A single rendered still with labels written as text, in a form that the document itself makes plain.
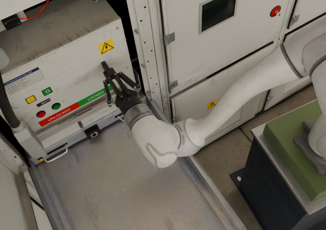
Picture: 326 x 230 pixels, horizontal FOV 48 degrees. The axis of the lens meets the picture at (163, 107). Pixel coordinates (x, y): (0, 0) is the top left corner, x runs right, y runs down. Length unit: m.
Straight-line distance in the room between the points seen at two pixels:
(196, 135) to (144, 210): 0.42
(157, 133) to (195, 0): 0.52
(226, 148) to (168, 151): 1.44
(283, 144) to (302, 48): 0.76
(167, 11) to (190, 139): 0.45
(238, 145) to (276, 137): 0.92
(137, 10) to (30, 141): 0.56
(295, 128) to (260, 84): 0.72
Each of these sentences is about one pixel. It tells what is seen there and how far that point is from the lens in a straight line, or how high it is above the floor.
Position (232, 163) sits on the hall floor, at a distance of 2.45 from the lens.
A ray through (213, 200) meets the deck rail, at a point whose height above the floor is 0.85.
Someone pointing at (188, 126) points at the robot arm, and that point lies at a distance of 1.19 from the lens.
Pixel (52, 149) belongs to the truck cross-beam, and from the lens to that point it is 1.58.
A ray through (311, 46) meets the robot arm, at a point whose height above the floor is 1.60.
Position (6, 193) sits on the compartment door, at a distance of 1.46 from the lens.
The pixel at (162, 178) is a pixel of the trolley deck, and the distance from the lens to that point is 1.50.
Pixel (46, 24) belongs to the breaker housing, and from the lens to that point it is 1.30.
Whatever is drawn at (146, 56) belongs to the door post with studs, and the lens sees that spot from 1.43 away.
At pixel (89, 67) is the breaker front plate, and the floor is 1.25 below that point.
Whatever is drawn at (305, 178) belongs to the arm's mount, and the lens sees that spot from 1.57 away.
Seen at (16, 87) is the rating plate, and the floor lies 1.32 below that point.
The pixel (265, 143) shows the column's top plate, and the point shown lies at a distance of 1.69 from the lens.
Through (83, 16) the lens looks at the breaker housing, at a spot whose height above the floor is 1.39.
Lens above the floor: 2.24
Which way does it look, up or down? 58 degrees down
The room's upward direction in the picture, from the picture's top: 8 degrees counter-clockwise
